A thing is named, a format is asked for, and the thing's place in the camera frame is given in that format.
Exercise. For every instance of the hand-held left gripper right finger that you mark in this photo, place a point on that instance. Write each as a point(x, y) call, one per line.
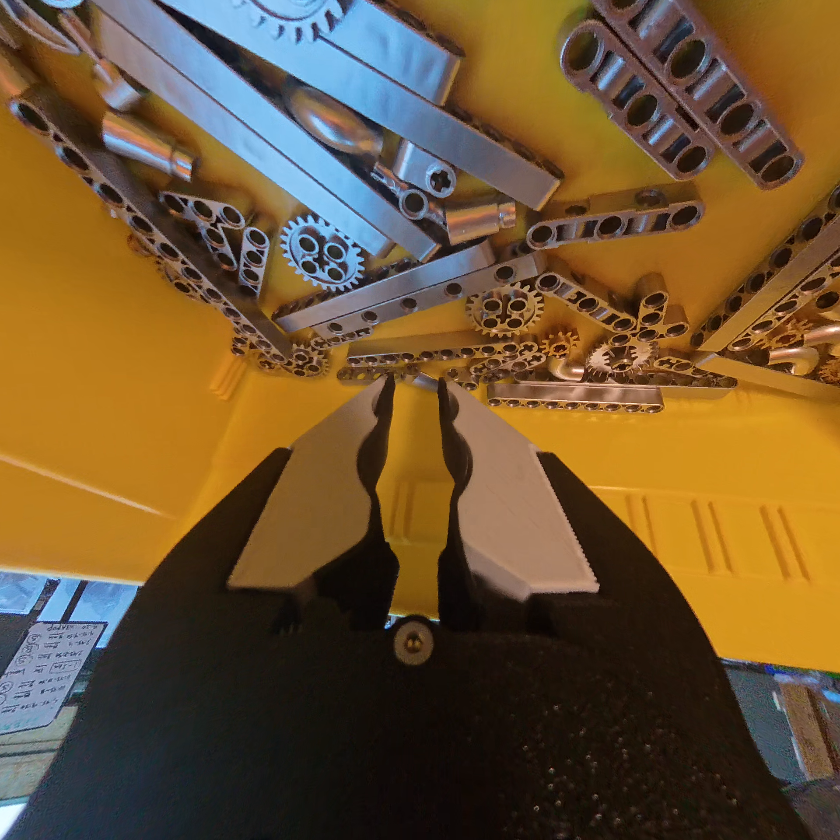
point(519, 525)

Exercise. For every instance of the yellow bin with grey parts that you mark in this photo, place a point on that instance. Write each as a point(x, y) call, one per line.
point(105, 433)

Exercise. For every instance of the pile of grey building parts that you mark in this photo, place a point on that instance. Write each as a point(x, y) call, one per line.
point(394, 131)

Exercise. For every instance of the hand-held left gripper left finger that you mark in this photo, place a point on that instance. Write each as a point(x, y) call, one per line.
point(309, 525)

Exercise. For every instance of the white printed sheet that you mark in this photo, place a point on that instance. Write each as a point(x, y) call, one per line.
point(46, 676)

